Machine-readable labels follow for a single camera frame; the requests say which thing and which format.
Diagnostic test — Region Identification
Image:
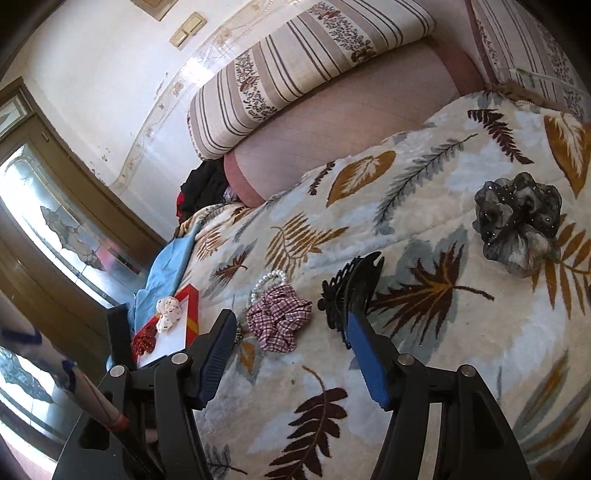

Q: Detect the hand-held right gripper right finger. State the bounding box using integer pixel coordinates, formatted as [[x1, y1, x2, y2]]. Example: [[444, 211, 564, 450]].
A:
[[344, 302, 532, 480]]

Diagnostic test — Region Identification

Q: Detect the brown glass door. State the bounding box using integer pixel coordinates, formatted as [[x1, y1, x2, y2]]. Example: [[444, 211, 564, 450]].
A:
[[0, 78, 167, 361]]

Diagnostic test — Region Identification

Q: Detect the person's left forearm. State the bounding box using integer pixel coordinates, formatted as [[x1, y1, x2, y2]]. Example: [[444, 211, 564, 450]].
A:
[[0, 295, 130, 432]]

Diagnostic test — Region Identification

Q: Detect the red box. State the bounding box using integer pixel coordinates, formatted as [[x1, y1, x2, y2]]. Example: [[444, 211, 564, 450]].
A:
[[131, 285, 200, 370]]

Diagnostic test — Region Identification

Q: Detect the pearl bracelet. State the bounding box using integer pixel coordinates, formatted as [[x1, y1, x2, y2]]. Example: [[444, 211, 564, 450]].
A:
[[249, 270, 287, 308]]

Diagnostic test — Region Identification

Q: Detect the brown cloth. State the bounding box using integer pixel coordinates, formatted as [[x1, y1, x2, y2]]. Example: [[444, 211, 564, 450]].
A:
[[499, 80, 570, 112]]

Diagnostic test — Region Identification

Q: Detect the black hair claw clip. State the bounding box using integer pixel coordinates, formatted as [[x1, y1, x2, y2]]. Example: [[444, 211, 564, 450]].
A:
[[318, 251, 385, 347]]

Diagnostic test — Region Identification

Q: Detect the striped floral folded quilt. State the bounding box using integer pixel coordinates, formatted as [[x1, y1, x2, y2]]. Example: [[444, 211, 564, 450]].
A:
[[471, 0, 591, 121], [187, 0, 437, 160]]

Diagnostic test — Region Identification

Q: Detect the leaf print blanket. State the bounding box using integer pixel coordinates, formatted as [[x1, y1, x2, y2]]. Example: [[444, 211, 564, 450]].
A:
[[173, 90, 591, 480]]

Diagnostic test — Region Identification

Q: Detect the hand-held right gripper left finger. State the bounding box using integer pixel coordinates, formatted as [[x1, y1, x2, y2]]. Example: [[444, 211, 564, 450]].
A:
[[51, 309, 238, 480]]

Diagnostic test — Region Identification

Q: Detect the white dotted scrunchie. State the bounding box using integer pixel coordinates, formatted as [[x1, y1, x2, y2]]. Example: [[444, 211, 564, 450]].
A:
[[156, 296, 182, 333]]

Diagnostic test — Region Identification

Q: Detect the pink folded quilt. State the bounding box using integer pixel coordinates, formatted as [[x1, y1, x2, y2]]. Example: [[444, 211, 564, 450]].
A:
[[223, 39, 485, 208]]

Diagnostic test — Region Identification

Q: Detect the glass side window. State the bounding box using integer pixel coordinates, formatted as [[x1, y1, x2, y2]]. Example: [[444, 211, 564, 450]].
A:
[[0, 342, 63, 441]]

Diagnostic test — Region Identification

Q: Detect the grey sheer scrunchie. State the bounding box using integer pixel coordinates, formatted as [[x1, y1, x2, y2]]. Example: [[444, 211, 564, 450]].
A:
[[472, 172, 563, 278]]

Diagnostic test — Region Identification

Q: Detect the red scrunchie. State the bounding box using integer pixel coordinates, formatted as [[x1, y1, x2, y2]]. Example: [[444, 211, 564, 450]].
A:
[[131, 323, 160, 357]]

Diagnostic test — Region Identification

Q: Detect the blue cloth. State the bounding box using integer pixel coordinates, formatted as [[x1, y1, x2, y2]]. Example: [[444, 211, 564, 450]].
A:
[[128, 222, 201, 328]]

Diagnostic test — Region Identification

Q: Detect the black clothes pile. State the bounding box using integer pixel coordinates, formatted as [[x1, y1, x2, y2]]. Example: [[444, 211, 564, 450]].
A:
[[178, 159, 230, 222]]

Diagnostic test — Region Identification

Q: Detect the plaid scrunchie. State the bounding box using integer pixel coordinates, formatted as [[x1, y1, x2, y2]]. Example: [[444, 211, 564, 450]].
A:
[[246, 284, 314, 354]]

